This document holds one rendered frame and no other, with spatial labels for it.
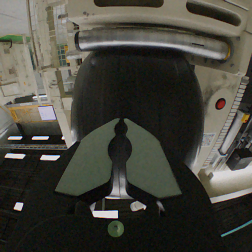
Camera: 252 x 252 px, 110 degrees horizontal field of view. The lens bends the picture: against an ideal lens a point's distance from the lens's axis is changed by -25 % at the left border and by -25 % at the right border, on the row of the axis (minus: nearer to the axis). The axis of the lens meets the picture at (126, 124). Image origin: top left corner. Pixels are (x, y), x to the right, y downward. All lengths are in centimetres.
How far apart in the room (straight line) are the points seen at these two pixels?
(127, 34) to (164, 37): 7
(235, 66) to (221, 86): 14
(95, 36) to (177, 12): 16
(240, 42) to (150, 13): 20
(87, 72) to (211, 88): 36
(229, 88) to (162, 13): 33
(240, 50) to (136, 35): 22
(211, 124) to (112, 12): 46
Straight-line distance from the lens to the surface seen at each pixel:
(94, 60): 27
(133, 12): 25
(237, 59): 33
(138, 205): 184
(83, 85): 24
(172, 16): 26
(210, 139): 56
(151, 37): 27
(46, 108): 456
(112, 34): 26
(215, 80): 44
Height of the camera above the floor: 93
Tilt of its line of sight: 32 degrees up
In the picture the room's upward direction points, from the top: 180 degrees counter-clockwise
